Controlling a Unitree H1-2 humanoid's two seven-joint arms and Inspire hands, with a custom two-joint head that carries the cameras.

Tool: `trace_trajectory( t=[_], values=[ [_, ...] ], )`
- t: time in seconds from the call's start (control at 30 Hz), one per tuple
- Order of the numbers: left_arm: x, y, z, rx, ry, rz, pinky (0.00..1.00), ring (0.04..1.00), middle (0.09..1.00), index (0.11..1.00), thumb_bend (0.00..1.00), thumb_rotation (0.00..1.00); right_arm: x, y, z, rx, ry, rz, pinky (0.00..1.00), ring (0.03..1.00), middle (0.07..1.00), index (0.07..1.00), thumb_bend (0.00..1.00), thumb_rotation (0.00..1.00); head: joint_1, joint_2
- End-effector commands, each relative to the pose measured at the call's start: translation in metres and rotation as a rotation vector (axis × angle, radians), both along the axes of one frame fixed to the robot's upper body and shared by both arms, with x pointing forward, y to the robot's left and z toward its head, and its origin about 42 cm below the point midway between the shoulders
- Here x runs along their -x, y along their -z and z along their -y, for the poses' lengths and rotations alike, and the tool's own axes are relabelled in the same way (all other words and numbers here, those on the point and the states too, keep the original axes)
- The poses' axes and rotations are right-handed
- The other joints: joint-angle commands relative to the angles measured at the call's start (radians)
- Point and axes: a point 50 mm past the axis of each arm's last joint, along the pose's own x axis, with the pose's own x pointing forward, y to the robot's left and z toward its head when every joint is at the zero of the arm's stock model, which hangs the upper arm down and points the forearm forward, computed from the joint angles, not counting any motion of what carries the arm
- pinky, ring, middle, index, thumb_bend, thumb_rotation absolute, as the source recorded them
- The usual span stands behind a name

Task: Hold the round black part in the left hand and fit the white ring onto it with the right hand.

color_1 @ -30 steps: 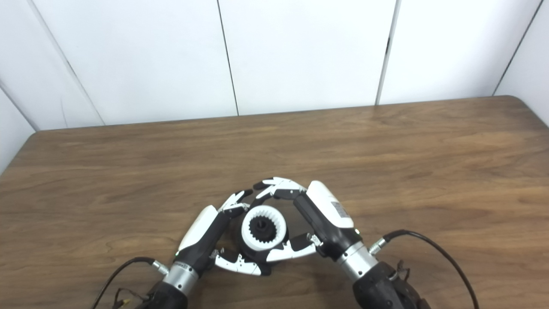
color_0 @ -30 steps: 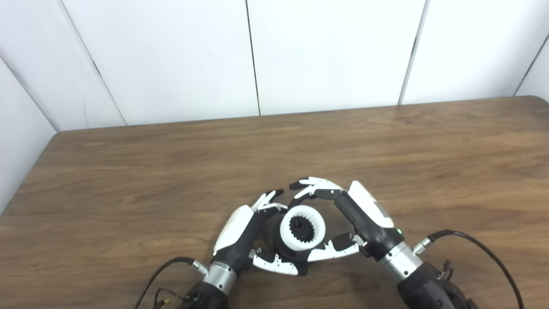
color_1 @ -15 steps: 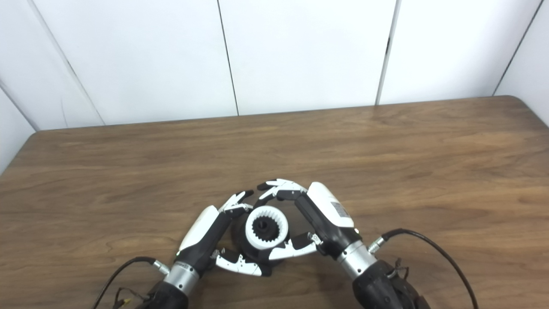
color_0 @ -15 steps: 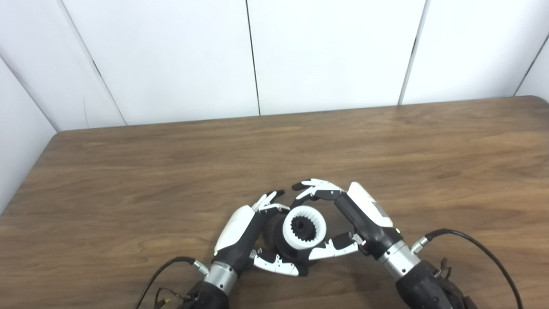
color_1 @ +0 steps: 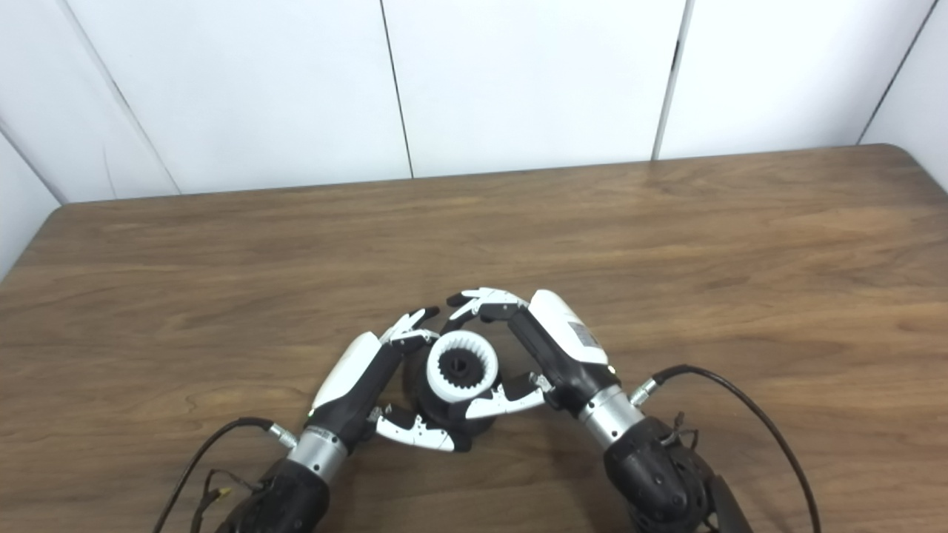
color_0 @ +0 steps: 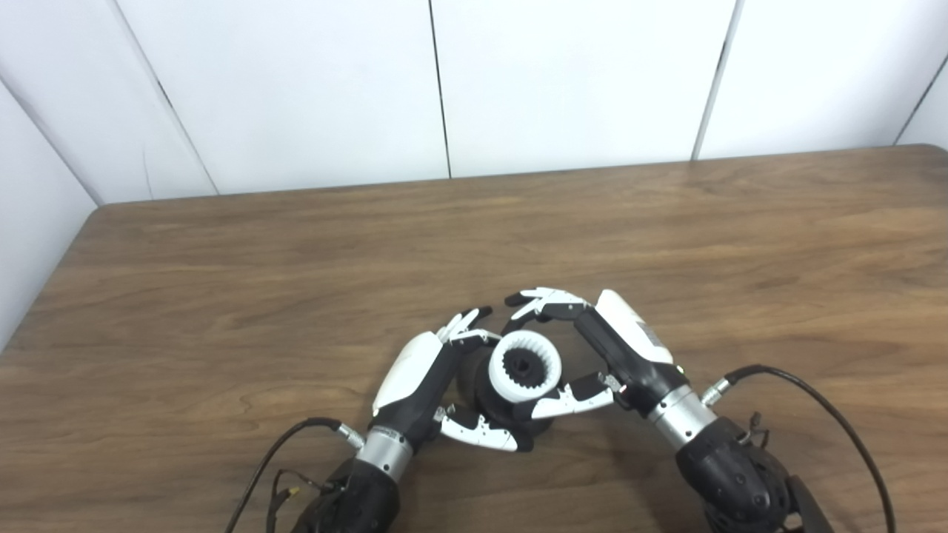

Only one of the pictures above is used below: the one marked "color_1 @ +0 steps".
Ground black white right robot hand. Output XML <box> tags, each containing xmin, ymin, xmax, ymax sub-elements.
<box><xmin>447</xmin><ymin>287</ymin><xmax>621</xmax><ymax>421</ymax></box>

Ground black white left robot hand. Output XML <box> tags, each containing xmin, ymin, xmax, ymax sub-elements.
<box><xmin>307</xmin><ymin>307</ymin><xmax>473</xmax><ymax>454</ymax></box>

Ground white toothed plastic ring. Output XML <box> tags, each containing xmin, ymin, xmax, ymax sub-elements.
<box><xmin>427</xmin><ymin>330</ymin><xmax>497</xmax><ymax>404</ymax></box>

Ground round black plastic part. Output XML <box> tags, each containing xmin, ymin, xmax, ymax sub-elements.
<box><xmin>402</xmin><ymin>348</ymin><xmax>504</xmax><ymax>441</ymax></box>

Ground thin right arm wires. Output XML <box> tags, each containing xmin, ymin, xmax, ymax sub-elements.
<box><xmin>663</xmin><ymin>413</ymin><xmax>704</xmax><ymax>449</ymax></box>

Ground thin arm wires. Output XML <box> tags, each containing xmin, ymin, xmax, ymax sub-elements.
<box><xmin>191</xmin><ymin>468</ymin><xmax>264</xmax><ymax>533</ymax></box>
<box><xmin>663</xmin><ymin>413</ymin><xmax>704</xmax><ymax>449</ymax></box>

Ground thin left arm wires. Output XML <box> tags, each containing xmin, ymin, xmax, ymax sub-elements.
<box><xmin>191</xmin><ymin>468</ymin><xmax>264</xmax><ymax>533</ymax></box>

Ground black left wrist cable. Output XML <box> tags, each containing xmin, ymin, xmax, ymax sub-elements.
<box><xmin>152</xmin><ymin>417</ymin><xmax>298</xmax><ymax>533</ymax></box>

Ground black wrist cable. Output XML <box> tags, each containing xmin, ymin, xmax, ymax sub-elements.
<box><xmin>630</xmin><ymin>364</ymin><xmax>823</xmax><ymax>533</ymax></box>
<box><xmin>152</xmin><ymin>417</ymin><xmax>298</xmax><ymax>533</ymax></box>

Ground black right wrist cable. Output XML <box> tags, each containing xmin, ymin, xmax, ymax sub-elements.
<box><xmin>630</xmin><ymin>364</ymin><xmax>823</xmax><ymax>533</ymax></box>

